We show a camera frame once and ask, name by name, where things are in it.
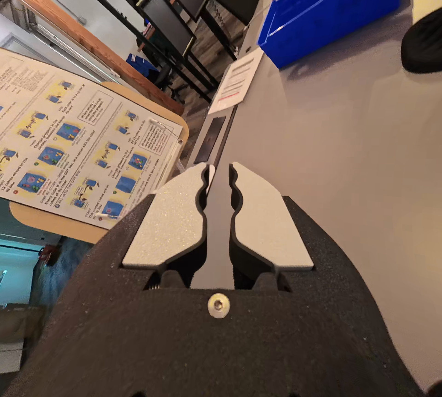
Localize paper in plastic sleeve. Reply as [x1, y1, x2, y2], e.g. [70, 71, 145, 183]
[207, 48, 265, 115]

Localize instruction sheet on black board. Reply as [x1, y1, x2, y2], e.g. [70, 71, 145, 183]
[0, 48, 183, 231]

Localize black background desk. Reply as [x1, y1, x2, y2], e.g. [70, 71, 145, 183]
[136, 7, 242, 104]

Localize black padded armrest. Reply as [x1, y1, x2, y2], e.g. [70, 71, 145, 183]
[401, 7, 442, 75]

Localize black desk cable cover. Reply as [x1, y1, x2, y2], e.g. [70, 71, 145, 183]
[193, 116, 227, 165]

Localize instruction sheet on wooden stand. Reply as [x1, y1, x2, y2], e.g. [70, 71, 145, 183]
[9, 81, 190, 245]

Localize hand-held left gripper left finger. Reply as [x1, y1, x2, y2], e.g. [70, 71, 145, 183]
[122, 162, 211, 270]

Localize blue plastic bin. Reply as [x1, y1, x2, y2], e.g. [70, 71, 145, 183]
[257, 0, 414, 70]

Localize blue jacket white stripes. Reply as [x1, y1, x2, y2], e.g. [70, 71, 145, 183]
[126, 53, 160, 81]

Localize wooden beam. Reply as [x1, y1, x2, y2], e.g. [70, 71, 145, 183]
[0, 0, 184, 116]

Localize black office chair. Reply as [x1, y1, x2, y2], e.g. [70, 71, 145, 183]
[152, 66, 190, 104]

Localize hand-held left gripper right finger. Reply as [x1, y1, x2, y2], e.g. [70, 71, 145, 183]
[228, 162, 315, 273]

